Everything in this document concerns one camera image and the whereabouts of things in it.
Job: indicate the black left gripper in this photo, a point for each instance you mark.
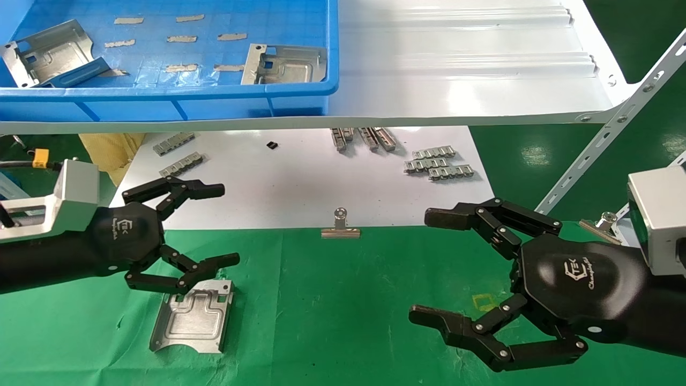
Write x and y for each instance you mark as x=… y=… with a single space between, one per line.
x=126 y=241

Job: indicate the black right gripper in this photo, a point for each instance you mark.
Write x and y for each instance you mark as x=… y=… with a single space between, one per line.
x=579 y=284

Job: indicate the stamped sheet metal part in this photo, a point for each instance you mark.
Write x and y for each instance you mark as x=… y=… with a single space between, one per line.
x=53 y=53
x=193 y=321
x=289 y=67

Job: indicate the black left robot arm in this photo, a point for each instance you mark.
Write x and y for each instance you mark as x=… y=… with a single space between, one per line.
x=43 y=265

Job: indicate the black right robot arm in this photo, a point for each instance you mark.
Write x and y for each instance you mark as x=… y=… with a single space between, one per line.
x=664 y=316

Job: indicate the grey metal link strip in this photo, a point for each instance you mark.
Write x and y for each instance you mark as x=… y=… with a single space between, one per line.
x=434 y=153
x=182 y=165
x=426 y=165
x=174 y=143
x=339 y=139
x=451 y=172
x=386 y=139
x=368 y=139

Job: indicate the white flat board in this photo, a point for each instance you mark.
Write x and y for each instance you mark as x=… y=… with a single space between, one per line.
x=295 y=187

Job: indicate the yellow woven bag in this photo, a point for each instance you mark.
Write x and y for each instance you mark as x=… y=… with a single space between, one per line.
x=115 y=153

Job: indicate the silver binder clip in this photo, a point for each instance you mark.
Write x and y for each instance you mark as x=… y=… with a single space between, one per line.
x=603 y=228
x=341 y=231

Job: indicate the blue plastic bin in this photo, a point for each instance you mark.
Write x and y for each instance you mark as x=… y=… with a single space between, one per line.
x=214 y=104

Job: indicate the green cloth mat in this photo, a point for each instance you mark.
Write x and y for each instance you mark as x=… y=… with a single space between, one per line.
x=332 y=305

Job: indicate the grey tape strip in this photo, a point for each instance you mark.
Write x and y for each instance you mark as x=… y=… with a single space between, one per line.
x=229 y=67
x=119 y=43
x=232 y=36
x=128 y=21
x=189 y=17
x=181 y=68
x=181 y=38

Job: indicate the white ribbed shelf panel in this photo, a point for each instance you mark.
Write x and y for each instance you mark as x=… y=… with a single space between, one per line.
x=455 y=80

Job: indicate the white slotted angle strut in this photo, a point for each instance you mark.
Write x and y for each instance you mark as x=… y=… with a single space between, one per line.
x=605 y=134

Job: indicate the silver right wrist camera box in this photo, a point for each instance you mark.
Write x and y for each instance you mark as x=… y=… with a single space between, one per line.
x=662 y=214

